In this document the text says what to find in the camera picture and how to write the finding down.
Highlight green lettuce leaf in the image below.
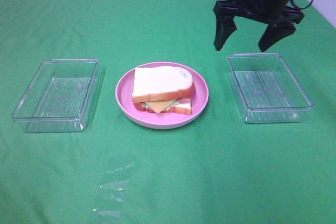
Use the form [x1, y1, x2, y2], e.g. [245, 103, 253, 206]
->
[140, 98, 182, 111]

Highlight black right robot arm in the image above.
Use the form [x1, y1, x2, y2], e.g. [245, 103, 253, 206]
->
[213, 0, 304, 52]

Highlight yellow cheese slice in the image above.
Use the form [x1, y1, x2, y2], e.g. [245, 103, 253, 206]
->
[143, 99, 176, 115]

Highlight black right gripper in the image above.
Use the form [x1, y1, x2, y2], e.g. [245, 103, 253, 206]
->
[213, 0, 304, 52]

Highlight bread slice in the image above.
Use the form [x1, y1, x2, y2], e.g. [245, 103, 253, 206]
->
[133, 99, 192, 115]
[132, 66, 194, 103]

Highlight green tablecloth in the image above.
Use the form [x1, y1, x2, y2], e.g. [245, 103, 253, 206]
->
[1, 0, 335, 223]

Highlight left clear plastic tray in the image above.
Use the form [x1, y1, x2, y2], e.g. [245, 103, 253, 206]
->
[12, 59, 99, 133]

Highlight right clear plastic tray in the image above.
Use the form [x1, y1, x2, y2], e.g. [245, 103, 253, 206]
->
[227, 53, 313, 124]

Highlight bacon strip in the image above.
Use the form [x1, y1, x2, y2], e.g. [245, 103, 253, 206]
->
[176, 98, 191, 103]

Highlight clear plastic tray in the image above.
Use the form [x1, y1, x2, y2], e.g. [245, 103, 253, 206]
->
[227, 53, 313, 124]
[12, 59, 99, 133]

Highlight pink round plate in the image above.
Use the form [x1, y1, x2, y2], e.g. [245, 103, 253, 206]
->
[115, 62, 209, 130]

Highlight clear plastic film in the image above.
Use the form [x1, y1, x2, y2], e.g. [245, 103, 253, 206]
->
[91, 153, 135, 223]

